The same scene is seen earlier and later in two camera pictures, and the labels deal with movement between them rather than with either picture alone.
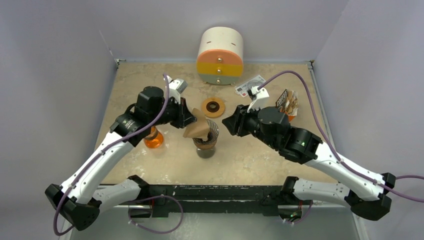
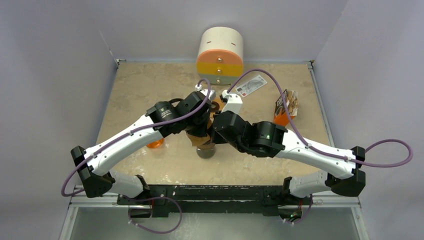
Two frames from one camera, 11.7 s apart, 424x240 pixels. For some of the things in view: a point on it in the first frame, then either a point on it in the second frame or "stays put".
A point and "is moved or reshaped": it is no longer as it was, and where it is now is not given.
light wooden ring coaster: [213, 107] stays put
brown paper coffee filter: [198, 129] is moved or reshaped
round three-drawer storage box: [220, 58] stays put
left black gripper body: [173, 111] -> [198, 126]
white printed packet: [242, 89] stays put
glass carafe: [205, 153] stays put
